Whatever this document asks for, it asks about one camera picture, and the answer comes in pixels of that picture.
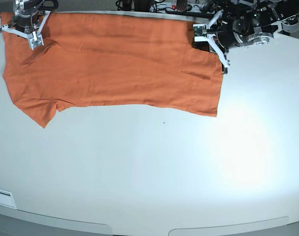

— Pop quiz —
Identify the orange T-shirt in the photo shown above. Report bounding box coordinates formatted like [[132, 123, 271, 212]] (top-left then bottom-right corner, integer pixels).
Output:
[[3, 13, 223, 127]]

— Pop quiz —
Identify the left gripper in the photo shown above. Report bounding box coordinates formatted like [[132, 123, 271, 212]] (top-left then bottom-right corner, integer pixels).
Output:
[[208, 21, 238, 53]]

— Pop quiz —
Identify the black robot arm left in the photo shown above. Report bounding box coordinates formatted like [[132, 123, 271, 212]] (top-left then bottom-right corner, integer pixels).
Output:
[[208, 0, 299, 53]]

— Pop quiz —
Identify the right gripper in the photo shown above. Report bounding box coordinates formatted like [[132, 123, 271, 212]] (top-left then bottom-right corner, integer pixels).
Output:
[[15, 14, 40, 33]]

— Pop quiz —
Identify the white power strip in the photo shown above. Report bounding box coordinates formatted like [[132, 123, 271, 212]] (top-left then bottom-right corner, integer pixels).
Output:
[[150, 0, 203, 13]]

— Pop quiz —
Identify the white label sticker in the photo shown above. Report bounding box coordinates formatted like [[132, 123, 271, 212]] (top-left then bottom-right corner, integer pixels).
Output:
[[0, 189, 17, 209]]

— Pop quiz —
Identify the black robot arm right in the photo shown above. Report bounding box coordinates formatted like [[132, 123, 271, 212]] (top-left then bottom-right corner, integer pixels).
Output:
[[12, 0, 59, 34]]

